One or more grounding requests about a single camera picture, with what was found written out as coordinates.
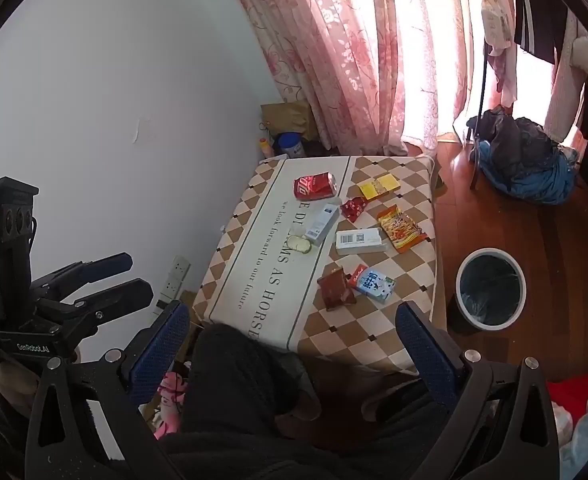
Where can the black white striped hanging garment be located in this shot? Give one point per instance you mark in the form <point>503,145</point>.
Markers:
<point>539,20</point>

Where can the white box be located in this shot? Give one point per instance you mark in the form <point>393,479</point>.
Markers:
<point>360,241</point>

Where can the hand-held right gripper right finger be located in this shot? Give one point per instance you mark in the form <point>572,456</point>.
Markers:
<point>424,355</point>

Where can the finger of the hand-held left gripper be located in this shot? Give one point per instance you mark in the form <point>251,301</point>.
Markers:
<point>106,265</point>
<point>124,295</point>

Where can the grey slipper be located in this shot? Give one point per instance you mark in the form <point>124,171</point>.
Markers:
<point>299,390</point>
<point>389,402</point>

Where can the white trash bin black liner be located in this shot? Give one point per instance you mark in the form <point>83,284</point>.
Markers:
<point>491,260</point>

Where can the white power strip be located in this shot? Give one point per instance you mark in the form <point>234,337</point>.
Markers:
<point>176,275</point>

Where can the pale pink hanging garment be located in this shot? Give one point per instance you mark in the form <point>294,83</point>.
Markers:
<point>564,95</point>

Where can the black cloth pile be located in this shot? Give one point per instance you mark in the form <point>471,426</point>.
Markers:
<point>514,135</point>

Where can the blue lidded jar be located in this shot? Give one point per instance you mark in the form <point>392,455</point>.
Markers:
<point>290,145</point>

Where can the white and blue carton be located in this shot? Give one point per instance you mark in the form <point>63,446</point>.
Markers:
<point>321,222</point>

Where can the pink floral curtain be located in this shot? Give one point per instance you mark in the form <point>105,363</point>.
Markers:
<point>334,60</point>

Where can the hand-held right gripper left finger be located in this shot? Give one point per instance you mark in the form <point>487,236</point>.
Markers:
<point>159,347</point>

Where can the orange noodle snack packet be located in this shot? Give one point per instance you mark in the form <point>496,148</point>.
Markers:
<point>401,228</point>

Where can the checkered printed tablecloth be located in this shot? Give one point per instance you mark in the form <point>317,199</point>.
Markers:
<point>274,275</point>

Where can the brown paper bag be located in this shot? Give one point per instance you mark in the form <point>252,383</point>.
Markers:
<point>286,117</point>

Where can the yellow snack packet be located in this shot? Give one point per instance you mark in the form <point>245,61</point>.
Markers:
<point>379,187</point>

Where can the small red wrapper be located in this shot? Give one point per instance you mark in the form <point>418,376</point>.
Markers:
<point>352,208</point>

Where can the red cloth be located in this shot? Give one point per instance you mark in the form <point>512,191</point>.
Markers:
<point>569,389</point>

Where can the red soda can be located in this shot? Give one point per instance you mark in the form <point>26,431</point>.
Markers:
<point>314,186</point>

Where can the brown red snack packet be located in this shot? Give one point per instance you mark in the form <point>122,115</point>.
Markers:
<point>335,290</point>

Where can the black clothes rack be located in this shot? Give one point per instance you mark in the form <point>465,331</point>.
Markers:
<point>480,85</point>

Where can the small yellow bottle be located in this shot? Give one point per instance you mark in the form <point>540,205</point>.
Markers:
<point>264,147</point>

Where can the cream patterned hanging garment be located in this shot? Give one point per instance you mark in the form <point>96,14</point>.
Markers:
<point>495,15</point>

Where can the person's black trouser leg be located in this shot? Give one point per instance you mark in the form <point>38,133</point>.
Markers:
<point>234,390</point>

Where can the tan fuzzy cloth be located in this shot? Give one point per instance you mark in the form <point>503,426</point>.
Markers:
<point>16,382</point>

